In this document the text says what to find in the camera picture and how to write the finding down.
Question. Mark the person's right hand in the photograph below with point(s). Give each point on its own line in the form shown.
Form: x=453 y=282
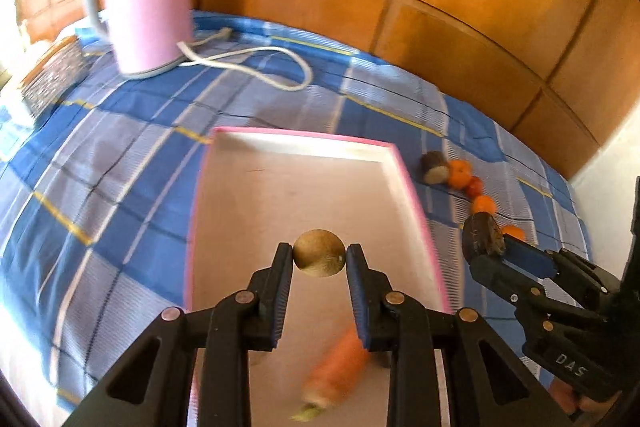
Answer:
x=565 y=399

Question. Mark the pink-edged cardboard box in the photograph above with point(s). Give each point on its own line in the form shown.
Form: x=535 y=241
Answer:
x=280 y=197

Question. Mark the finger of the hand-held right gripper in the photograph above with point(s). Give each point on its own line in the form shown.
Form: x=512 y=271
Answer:
x=500 y=274
x=530 y=258

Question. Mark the silver embossed tissue box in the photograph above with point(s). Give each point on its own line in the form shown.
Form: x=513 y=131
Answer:
x=50 y=77

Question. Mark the white tissue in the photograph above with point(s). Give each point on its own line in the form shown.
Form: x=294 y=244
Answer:
x=15 y=57

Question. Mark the small round brown fruit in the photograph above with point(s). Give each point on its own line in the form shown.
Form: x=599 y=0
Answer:
x=319 y=254

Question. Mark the orange carrot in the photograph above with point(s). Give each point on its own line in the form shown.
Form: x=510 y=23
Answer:
x=335 y=372

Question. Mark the red tomato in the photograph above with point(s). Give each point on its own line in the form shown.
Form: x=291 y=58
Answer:
x=474 y=186

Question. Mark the dark cylindrical sugarcane piece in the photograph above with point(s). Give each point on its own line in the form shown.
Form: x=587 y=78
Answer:
x=434 y=167
x=482 y=237

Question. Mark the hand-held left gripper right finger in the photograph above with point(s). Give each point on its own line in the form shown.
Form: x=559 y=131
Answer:
x=356 y=287

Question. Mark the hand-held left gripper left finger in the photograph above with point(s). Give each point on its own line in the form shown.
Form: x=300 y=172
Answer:
x=284 y=277

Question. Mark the orange tangerine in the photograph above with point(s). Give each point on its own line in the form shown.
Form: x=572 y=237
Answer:
x=460 y=173
x=516 y=233
x=484 y=205

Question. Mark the pink electric kettle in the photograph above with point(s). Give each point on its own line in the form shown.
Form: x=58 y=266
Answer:
x=145 y=2

